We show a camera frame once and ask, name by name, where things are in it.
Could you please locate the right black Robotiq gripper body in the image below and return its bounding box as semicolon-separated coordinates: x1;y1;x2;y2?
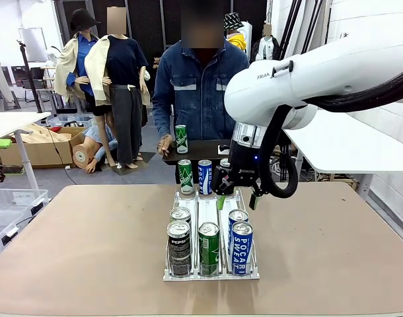
228;140;266;190

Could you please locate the dark rectangular serving tray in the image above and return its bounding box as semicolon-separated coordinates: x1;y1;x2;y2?
161;139;232;166

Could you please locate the green Chilsung cider can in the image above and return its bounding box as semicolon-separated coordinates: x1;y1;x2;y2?
177;158;194;195
174;124;189;155
198;221;221;277

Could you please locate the person's right forearm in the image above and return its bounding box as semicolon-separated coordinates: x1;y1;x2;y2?
151;105;174;139

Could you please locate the person in denim jacket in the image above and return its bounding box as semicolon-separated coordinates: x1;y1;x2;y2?
151;0;252;184

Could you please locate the seated person in black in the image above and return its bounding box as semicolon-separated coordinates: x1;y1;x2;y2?
151;51;166;96

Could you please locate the person's right hand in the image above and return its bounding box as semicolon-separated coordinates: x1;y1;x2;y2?
157;134;174;157

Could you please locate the blue Pocari Sweat can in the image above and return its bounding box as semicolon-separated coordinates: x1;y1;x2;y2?
231;221;254;276
227;209;250;255
198;159;213;195

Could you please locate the white height-adjustable table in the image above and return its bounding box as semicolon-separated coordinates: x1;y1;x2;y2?
282;108;403;199
0;111;52;201

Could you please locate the white can dispenser rack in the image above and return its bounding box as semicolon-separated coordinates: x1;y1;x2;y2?
163;184;260;281

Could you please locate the clear plastic storage bin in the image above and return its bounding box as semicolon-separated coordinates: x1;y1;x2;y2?
0;209;34;258
0;188;50;215

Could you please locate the cardboard box with wood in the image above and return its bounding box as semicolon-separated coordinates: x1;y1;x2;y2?
0;123;87;168

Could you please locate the black tripod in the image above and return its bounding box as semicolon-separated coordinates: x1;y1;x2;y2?
16;40;44;113

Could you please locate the black mannequin base mat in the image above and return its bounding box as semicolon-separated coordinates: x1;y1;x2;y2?
112;151;156;176

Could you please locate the wooden pallet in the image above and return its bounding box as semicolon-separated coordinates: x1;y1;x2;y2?
320;173;361;190

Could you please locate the kneeling mannequin in light blue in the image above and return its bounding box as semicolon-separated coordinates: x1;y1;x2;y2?
72;125;119;174

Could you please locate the whiteboard on stand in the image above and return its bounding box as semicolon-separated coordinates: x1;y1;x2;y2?
18;27;49;63

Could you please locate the mannequin in white jacket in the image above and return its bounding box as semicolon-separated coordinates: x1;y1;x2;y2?
254;23;281;62

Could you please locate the mannequin with black hat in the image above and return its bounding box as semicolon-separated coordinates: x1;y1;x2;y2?
54;8;105;116

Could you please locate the mannequin in yellow hoodie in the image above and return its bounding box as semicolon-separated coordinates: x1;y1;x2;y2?
223;12;254;52

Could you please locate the mannequin in navy top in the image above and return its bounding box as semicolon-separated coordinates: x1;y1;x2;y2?
84;6;152;170

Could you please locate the black leaning pole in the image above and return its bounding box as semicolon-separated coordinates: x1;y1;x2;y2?
302;0;333;53
280;0;303;60

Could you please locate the white cable coil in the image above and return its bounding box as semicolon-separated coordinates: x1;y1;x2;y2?
269;155;297;176

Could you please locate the thin black floor cable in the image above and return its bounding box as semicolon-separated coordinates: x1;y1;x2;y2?
48;128;79;186

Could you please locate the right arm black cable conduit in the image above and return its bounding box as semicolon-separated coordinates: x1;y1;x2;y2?
259;64;403;199

